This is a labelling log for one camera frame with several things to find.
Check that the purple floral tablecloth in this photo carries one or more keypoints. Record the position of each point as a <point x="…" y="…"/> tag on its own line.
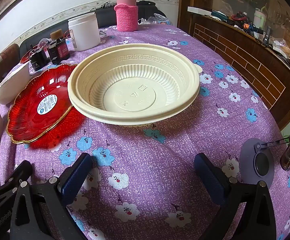
<point x="143" y="184"/>

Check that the wooden brick-pattern counter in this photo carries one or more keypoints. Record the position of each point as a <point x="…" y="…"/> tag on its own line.
<point x="263" y="70"/>

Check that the black leather sofa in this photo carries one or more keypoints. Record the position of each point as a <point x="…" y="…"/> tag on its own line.
<point x="97" y="17"/>

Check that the white plastic jar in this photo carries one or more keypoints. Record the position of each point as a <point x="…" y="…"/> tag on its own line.
<point x="84" y="31"/>

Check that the large red glass plate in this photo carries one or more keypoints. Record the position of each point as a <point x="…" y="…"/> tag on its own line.
<point x="42" y="113"/>

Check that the small black jar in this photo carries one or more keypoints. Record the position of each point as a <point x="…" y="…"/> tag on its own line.
<point x="38" y="59"/>

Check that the cream plastic bowl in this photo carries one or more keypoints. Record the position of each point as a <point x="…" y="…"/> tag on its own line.
<point x="134" y="84"/>

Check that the pink thermos with knit sleeve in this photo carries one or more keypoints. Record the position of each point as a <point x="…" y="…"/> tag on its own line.
<point x="126" y="15"/>

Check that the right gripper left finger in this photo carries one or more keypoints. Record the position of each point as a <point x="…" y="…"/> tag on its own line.
<point x="36" y="206"/>

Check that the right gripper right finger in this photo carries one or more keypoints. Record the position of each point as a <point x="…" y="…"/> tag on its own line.
<point x="258" y="218"/>

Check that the white paper bowl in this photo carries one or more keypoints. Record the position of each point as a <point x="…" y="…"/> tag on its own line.
<point x="14" y="83"/>

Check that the grey round phone stand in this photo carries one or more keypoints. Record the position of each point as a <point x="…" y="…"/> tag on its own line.
<point x="256" y="162"/>

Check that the dark jar with cork lid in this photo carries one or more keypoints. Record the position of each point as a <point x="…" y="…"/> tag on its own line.
<point x="58" y="50"/>

